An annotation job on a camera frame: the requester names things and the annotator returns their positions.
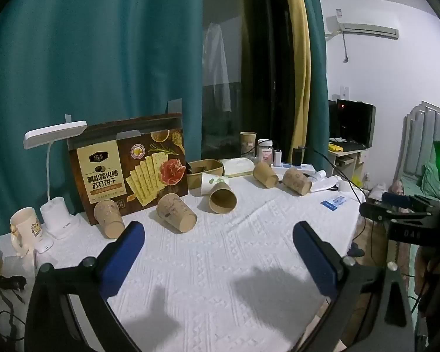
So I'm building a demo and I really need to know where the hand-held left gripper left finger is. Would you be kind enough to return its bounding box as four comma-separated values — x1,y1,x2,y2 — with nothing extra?
24,221,146,352

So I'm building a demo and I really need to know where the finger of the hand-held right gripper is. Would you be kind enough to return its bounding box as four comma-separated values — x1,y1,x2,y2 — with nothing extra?
359,202,434,229
380,192,440,214

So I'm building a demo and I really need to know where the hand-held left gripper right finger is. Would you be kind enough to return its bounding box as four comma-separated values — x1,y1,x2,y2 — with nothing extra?
292,221,416,352

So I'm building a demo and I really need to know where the brown paper cup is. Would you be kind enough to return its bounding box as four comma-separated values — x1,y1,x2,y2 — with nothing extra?
209,182,238,215
253,162,280,189
156,193,198,234
240,131,258,157
282,168,312,196
93,199,126,240

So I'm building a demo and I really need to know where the white green-print paper cup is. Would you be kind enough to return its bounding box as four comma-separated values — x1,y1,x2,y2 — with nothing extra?
200,172,230,196

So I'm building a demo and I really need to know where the person's right hand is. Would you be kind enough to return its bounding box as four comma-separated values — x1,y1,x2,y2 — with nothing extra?
415,245,440,318

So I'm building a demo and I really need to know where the teal pillow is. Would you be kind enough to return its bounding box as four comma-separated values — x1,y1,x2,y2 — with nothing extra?
421,161,440,197

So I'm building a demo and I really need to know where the blue and white card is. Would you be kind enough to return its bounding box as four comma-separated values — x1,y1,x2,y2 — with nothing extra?
320,196,348,210

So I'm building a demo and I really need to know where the light wooden desk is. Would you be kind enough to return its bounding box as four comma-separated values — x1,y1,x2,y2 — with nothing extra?
328,140,370,187

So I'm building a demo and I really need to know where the grey padded headboard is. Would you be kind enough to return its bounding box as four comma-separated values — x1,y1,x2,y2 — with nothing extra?
401,100,440,193

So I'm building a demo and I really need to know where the white tube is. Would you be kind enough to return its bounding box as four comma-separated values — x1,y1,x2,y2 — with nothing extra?
309,170,329,192

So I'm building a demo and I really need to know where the white desk lamp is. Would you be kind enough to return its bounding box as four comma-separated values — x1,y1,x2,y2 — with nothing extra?
23,120,89,240

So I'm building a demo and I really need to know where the small white round gadget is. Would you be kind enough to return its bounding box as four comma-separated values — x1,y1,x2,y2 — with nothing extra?
33,238,55,265

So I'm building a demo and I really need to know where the brown cracker box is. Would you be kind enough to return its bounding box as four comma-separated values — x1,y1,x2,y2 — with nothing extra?
67,115,190,226

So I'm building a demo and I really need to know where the white power strip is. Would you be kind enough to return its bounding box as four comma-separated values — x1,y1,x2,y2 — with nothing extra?
270,163,317,177

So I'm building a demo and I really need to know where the black monitor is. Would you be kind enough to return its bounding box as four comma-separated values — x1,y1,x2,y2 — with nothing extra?
329,99,376,148

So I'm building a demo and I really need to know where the black power bank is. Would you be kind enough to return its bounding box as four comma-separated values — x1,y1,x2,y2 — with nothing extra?
291,146,307,167

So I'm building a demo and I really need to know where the white textured tablecloth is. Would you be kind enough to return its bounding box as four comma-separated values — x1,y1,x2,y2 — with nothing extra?
0,164,370,352

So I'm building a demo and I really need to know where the cream cartoon mug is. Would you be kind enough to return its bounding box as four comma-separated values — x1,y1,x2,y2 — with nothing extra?
9,207,43,258

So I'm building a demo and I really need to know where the brown paper bowl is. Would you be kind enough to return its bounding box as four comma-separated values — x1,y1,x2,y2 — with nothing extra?
186,159,224,190

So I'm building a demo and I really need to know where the black power plug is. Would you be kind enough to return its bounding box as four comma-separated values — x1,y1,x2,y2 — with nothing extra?
0,275,27,295

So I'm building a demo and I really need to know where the clear jar white lid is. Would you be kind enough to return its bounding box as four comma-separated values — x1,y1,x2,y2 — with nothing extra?
256,138,274,164

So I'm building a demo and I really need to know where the white lidded food container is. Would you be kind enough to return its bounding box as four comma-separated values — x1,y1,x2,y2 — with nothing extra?
221,157,254,177

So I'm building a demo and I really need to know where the teal curtain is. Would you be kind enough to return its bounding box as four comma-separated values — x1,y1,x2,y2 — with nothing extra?
0,0,205,250
298,0,331,164

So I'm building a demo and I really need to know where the white air conditioner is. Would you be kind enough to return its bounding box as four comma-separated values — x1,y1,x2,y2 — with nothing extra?
324,15,400,42

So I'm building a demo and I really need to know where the yellow curtain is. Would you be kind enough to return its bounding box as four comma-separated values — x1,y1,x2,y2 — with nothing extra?
280,0,312,155

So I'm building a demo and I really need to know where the white hanging garment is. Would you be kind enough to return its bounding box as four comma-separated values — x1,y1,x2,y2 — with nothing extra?
203,22,232,113

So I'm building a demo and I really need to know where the black cable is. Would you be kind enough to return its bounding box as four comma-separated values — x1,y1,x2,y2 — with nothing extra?
304,147,369,206
0,290,26,342

